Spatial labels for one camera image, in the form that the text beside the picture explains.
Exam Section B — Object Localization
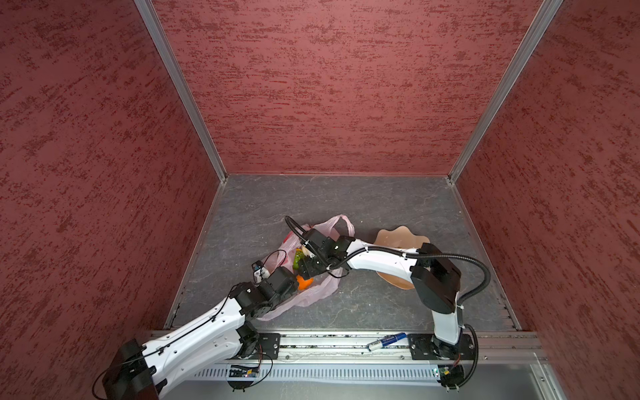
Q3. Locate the fake orange fruit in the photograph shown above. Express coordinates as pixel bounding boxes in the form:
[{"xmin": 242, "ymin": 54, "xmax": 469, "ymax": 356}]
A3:
[{"xmin": 296, "ymin": 275, "xmax": 314, "ymax": 291}]

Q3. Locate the fake green fruit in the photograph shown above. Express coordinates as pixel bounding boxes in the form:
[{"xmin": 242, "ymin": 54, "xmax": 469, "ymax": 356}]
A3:
[{"xmin": 293, "ymin": 248, "xmax": 306, "ymax": 271}]

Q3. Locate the pink translucent plastic bag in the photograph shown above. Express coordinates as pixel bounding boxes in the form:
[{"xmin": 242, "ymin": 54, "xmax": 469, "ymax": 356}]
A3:
[{"xmin": 258, "ymin": 214, "xmax": 355, "ymax": 322}]

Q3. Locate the pink faceted plastic bowl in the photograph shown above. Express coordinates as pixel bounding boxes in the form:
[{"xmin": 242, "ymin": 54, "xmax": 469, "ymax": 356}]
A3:
[{"xmin": 373, "ymin": 225, "xmax": 431, "ymax": 291}]

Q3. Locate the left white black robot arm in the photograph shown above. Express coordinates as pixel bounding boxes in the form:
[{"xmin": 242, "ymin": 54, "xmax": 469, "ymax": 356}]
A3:
[{"xmin": 99, "ymin": 267, "xmax": 298, "ymax": 399}]

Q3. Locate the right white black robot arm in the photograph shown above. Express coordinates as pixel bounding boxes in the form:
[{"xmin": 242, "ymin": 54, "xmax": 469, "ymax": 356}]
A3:
[{"xmin": 296, "ymin": 228, "xmax": 462, "ymax": 359}]

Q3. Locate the left small circuit board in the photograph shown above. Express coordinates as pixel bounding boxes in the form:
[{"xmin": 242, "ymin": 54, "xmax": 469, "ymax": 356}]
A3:
[{"xmin": 228, "ymin": 365, "xmax": 261, "ymax": 380}]

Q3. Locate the small circuit board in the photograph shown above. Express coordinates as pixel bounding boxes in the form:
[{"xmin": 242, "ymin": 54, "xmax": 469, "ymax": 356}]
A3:
[
  {"xmin": 228, "ymin": 365, "xmax": 261, "ymax": 380},
  {"xmin": 438, "ymin": 365, "xmax": 465, "ymax": 389}
]

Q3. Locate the blue white marker pen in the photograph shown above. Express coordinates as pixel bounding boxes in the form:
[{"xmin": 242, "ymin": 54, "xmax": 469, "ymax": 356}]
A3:
[{"xmin": 367, "ymin": 333, "xmax": 407, "ymax": 352}]

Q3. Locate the right small circuit board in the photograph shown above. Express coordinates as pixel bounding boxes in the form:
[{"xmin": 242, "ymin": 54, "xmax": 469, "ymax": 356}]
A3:
[{"xmin": 438, "ymin": 365, "xmax": 465, "ymax": 389}]

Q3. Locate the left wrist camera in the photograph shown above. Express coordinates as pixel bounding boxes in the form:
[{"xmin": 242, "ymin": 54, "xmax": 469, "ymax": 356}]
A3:
[{"xmin": 252, "ymin": 260, "xmax": 270, "ymax": 283}]

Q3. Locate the black corrugated cable conduit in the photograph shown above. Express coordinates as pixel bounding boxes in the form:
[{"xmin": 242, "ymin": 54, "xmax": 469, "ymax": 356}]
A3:
[{"xmin": 283, "ymin": 215, "xmax": 492, "ymax": 306}]

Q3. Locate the thin black left cable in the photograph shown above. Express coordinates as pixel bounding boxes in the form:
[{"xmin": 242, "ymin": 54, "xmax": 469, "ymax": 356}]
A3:
[{"xmin": 91, "ymin": 248, "xmax": 288, "ymax": 400}]

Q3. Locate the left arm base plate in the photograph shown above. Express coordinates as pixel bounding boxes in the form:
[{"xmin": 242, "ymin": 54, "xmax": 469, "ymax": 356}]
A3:
[{"xmin": 250, "ymin": 333, "xmax": 282, "ymax": 360}]

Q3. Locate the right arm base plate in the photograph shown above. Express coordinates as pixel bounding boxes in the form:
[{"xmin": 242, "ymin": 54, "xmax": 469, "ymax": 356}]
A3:
[{"xmin": 407, "ymin": 333, "xmax": 477, "ymax": 362}]

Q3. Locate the aluminium front rail frame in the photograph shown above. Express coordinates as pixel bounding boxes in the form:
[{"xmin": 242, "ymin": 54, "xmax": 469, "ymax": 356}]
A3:
[{"xmin": 134, "ymin": 328, "xmax": 566, "ymax": 400}]

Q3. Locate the left aluminium corner post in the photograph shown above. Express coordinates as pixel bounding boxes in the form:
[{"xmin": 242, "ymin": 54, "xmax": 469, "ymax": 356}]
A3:
[{"xmin": 134, "ymin": 0, "xmax": 228, "ymax": 184}]

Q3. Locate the aluminium corner post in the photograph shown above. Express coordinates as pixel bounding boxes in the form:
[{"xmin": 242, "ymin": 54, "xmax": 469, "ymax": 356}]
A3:
[
  {"xmin": 134, "ymin": 0, "xmax": 228, "ymax": 184},
  {"xmin": 448, "ymin": 0, "xmax": 563, "ymax": 186}
]

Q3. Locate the right aluminium corner post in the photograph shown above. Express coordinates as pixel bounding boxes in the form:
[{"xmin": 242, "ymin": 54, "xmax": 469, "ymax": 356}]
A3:
[{"xmin": 448, "ymin": 0, "xmax": 563, "ymax": 186}]

